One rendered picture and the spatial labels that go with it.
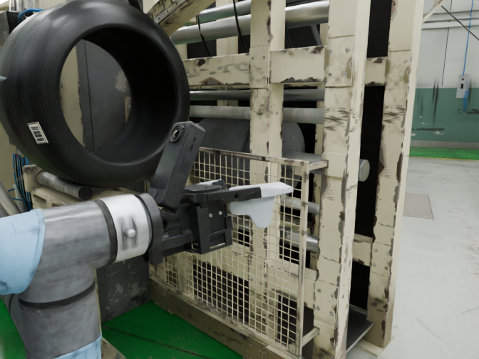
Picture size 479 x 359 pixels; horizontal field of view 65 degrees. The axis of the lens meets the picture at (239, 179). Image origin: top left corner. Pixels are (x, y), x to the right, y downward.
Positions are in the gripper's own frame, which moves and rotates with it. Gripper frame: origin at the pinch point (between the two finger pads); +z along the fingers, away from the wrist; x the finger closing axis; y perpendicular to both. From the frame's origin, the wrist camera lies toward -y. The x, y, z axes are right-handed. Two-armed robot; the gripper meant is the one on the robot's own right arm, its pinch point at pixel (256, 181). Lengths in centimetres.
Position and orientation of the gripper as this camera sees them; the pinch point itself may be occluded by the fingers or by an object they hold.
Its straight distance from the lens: 58.0
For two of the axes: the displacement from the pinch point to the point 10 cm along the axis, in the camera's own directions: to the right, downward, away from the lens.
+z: 7.5, -1.4, 6.4
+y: 0.9, 9.9, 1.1
